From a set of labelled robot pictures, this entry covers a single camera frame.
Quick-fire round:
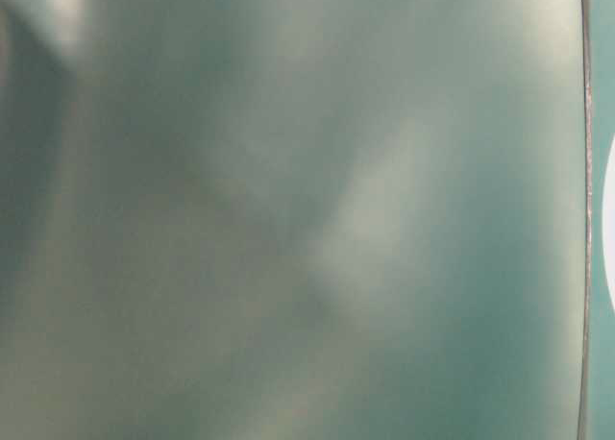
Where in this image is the white round object at edge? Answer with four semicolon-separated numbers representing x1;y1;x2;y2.
602;143;615;306

